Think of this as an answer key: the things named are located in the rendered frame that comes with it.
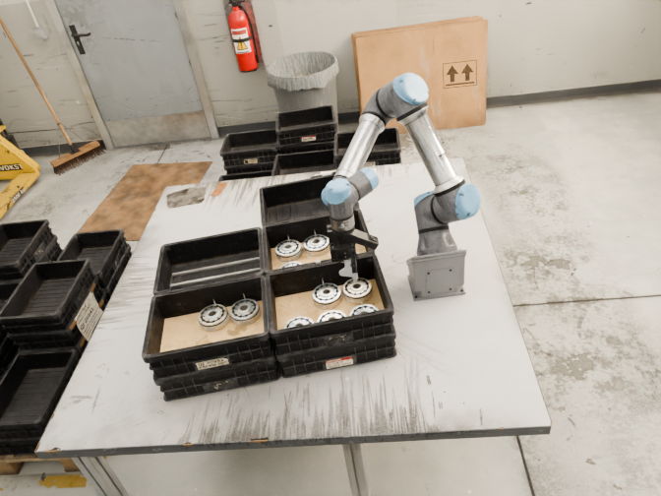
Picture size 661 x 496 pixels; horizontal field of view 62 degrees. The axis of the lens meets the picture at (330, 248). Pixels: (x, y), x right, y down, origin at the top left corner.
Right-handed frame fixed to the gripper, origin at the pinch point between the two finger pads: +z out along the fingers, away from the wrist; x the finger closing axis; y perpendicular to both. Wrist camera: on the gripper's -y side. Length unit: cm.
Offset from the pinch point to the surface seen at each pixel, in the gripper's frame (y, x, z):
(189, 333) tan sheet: 59, 7, 12
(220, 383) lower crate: 48, 24, 20
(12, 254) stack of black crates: 190, -104, 46
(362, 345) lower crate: 0.6, 18.8, 15.1
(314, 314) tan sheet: 16.0, 5.0, 12.0
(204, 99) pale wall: 119, -322, 57
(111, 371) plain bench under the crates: 91, 9, 25
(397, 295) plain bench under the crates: -14.4, -13.6, 25.1
